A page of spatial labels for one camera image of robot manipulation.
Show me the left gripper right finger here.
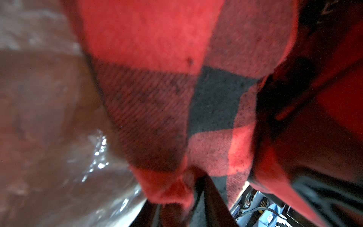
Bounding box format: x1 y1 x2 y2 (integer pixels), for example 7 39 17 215
198 176 238 227

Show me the red black plaid shirt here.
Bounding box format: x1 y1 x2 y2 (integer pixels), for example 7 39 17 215
62 1 363 227

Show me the clear plastic vacuum bag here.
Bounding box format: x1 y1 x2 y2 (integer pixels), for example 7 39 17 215
1 1 146 227

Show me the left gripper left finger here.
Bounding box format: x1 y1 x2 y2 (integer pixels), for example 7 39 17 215
129 201 161 227

